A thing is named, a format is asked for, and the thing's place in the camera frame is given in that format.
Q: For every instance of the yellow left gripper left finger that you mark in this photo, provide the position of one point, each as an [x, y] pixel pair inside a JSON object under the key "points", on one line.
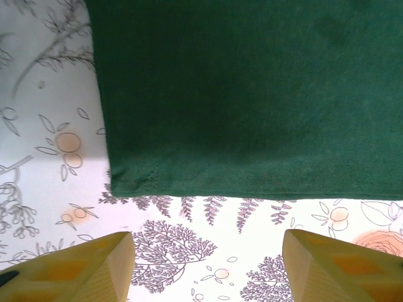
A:
{"points": [[72, 273]]}

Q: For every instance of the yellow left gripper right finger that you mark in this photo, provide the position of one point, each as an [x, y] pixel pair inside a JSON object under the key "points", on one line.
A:
{"points": [[343, 270]]}

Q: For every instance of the dark green t-shirt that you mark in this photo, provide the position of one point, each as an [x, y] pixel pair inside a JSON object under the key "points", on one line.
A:
{"points": [[245, 100]]}

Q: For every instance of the floral patterned table cover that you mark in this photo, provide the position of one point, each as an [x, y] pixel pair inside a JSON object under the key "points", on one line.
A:
{"points": [[47, 157]]}

